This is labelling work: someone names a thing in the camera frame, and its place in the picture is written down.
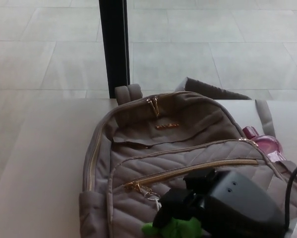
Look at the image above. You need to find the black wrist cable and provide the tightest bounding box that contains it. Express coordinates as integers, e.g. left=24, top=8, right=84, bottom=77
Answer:
left=283, top=160, right=297, bottom=225

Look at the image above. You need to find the green plush toy keychain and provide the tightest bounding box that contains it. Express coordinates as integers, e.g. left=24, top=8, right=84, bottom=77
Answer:
left=141, top=190, right=204, bottom=238

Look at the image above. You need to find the grey quilted backpack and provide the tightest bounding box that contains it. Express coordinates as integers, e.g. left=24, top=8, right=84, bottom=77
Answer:
left=78, top=76, right=297, bottom=238

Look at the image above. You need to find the black vertical window post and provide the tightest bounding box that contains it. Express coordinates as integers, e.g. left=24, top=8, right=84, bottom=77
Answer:
left=98, top=0, right=131, bottom=99

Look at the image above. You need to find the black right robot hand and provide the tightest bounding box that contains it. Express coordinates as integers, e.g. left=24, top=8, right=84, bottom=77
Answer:
left=152, top=169, right=292, bottom=238

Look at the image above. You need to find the pink transparent water bottle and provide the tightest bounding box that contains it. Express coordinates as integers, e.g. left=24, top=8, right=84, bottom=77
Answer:
left=242, top=125, right=285, bottom=162

